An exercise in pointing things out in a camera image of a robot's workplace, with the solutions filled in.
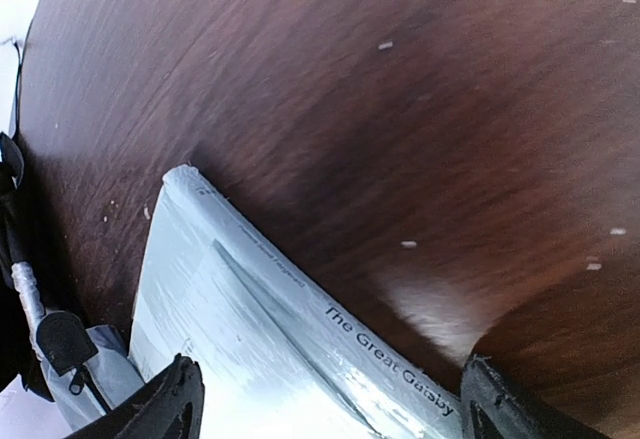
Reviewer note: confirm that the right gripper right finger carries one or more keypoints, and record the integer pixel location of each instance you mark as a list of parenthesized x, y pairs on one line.
[(494, 406)]

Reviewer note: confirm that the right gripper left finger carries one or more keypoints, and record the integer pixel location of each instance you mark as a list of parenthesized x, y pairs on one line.
[(169, 406)]

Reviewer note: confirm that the grey pencil pouch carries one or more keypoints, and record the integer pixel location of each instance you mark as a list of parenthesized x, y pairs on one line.
[(114, 379)]

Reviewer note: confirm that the grey notebook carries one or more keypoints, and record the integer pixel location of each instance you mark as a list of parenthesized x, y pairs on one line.
[(280, 358)]

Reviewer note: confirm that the black student backpack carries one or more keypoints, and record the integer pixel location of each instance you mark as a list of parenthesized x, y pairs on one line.
[(25, 238)]

